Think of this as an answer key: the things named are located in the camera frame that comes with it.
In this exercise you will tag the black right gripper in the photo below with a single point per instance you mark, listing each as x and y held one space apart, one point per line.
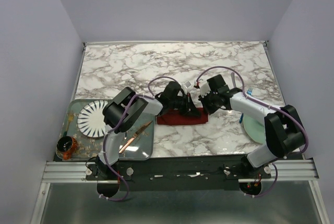
209 110

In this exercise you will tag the blue striped white plate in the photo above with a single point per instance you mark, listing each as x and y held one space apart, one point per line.
91 120

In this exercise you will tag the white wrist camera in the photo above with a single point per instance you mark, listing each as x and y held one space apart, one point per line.
187 86
204 88

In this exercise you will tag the black and orange cup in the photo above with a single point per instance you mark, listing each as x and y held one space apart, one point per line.
67 145

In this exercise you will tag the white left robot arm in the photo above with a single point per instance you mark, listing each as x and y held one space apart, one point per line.
121 113

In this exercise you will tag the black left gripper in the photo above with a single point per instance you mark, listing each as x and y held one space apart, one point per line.
189 108

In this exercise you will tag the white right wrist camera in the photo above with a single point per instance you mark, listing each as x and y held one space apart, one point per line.
204 88

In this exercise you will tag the silver table knife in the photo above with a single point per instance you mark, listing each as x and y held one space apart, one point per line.
233 79

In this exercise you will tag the teal floral serving tray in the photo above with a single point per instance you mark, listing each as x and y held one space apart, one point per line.
140 149

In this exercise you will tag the light green plate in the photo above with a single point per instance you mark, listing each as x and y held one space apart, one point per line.
254 129

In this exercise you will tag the dark red cloth napkin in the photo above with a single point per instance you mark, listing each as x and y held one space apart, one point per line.
173 118

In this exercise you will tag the blue handled fork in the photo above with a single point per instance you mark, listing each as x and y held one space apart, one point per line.
249 92

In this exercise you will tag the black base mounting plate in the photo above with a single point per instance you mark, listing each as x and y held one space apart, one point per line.
183 184

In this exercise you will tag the gold fork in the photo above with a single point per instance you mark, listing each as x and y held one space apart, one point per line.
70 119

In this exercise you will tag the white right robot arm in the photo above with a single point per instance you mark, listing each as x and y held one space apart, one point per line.
284 132

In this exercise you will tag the aluminium frame rail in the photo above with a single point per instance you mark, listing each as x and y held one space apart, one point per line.
149 170

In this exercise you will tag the rose gold knife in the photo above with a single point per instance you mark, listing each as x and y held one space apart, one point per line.
135 135

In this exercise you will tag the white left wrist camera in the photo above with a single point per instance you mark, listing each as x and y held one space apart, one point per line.
187 86

